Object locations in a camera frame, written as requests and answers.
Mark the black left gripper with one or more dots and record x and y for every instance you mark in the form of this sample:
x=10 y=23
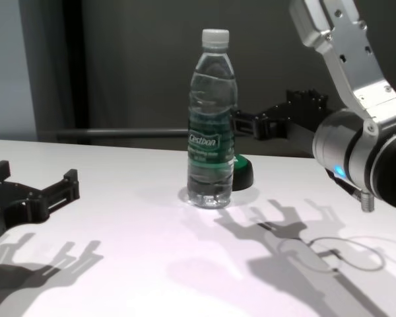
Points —
x=6 y=204

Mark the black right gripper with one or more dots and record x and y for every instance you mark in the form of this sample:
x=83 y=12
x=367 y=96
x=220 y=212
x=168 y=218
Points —
x=293 y=122

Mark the clear plastic water bottle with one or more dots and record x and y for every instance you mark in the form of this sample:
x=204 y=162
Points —
x=211 y=148

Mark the black green round button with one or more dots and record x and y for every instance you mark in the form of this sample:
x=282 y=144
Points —
x=245 y=176

